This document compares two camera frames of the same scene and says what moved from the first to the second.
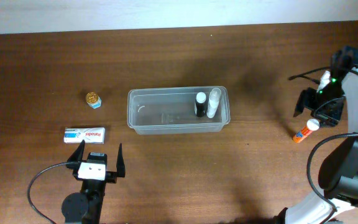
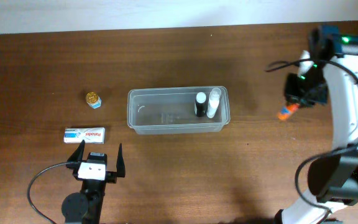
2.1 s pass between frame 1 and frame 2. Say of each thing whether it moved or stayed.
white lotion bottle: stayed
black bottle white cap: stayed
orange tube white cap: moved
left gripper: stayed
